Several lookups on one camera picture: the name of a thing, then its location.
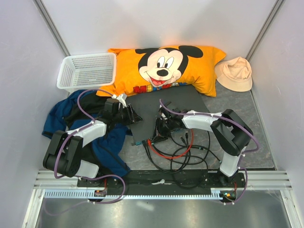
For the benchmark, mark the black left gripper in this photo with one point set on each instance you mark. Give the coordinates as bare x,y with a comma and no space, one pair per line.
132,116

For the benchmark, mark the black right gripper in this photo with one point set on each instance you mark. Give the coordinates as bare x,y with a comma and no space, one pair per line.
160,131

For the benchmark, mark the dark grey network switch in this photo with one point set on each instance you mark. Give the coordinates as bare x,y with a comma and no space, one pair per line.
147,105

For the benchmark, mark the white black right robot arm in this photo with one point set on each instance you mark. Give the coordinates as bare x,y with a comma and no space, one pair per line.
230,130

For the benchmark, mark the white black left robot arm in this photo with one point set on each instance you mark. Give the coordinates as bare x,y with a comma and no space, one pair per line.
64,153

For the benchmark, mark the orange Mickey Mouse pillow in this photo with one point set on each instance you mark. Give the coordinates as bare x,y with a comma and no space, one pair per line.
151,69

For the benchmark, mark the blue and black jacket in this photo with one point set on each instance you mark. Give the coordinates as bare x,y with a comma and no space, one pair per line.
103,151

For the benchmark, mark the white plastic mesh basket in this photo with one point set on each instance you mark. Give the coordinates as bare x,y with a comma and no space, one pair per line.
87,71

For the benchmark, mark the beige bucket hat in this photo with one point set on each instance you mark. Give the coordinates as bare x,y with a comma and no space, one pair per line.
235,74

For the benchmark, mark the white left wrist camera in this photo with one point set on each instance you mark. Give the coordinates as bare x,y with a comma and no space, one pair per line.
121,98

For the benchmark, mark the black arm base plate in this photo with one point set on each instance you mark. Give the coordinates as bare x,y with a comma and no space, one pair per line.
185,181

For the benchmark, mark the aluminium frame rail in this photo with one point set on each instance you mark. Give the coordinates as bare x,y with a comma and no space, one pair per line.
257,180

